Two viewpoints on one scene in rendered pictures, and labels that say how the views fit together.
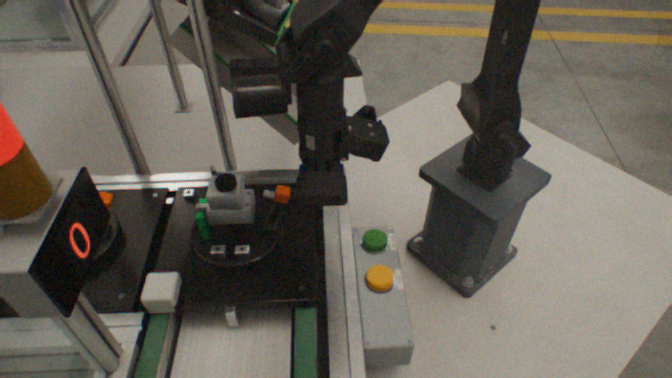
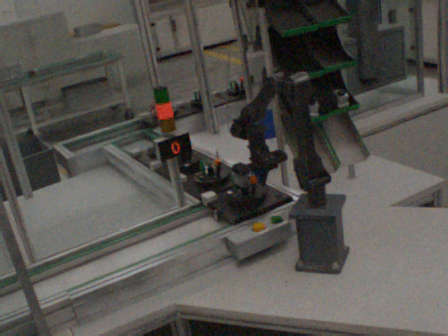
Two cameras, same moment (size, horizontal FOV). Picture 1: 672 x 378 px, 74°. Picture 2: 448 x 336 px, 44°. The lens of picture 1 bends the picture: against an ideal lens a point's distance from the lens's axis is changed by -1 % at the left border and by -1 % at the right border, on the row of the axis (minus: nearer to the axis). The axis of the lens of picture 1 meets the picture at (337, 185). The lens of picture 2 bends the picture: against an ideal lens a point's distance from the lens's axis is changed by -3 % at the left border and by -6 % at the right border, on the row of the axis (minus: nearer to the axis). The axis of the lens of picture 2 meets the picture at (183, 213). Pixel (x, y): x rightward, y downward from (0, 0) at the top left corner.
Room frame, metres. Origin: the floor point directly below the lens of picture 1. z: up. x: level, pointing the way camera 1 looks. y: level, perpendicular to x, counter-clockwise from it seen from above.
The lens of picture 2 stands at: (-0.34, -1.57, 1.83)
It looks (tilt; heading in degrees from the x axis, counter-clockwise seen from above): 25 degrees down; 72
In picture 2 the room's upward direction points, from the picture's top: 12 degrees counter-clockwise
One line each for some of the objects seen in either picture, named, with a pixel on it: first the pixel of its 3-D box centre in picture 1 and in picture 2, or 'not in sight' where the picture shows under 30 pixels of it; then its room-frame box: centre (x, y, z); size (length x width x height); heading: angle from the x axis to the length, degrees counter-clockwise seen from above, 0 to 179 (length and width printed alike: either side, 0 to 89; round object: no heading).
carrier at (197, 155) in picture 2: not in sight; (183, 155); (0.43, 0.66, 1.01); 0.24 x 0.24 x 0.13; 3
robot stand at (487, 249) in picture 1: (471, 215); (320, 233); (0.51, -0.23, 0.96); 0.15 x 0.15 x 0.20; 40
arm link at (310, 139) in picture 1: (320, 133); (258, 154); (0.46, 0.02, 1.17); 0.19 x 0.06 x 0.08; 2
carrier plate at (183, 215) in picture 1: (239, 240); (246, 200); (0.46, 0.16, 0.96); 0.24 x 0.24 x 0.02; 3
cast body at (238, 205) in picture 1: (222, 197); (240, 174); (0.45, 0.17, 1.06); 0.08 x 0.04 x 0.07; 93
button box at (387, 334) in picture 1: (378, 290); (260, 236); (0.38, -0.06, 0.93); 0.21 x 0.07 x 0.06; 3
